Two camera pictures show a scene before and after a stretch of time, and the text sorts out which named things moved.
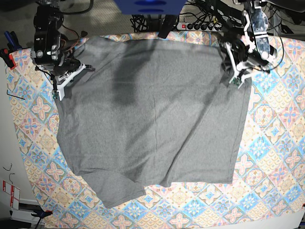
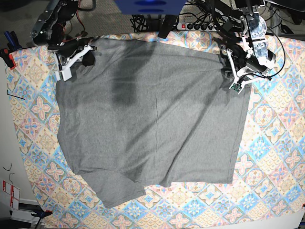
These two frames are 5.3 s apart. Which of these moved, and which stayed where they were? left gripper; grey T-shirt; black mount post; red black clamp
Moved: left gripper
Stayed: grey T-shirt; black mount post; red black clamp
